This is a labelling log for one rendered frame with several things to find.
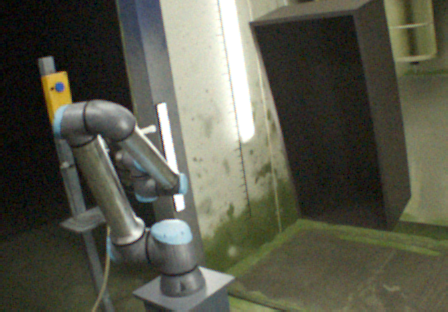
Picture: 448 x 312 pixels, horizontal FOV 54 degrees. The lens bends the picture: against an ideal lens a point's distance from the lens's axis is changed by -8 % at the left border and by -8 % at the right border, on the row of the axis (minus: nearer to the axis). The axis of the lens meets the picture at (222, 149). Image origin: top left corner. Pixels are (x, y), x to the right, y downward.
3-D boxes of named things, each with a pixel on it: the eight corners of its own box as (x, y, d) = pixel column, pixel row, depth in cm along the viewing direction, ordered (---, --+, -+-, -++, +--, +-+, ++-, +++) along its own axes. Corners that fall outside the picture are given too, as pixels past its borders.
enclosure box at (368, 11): (324, 188, 303) (282, 5, 257) (411, 196, 264) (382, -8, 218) (298, 218, 280) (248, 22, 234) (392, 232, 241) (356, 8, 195)
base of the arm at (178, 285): (182, 302, 175) (177, 280, 172) (150, 290, 187) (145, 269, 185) (215, 280, 188) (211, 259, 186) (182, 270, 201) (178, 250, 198)
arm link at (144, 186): (157, 202, 198) (151, 175, 195) (133, 204, 201) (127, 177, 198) (165, 194, 207) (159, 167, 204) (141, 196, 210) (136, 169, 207)
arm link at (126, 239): (153, 273, 184) (80, 114, 143) (115, 272, 189) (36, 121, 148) (163, 246, 196) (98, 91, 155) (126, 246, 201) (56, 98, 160)
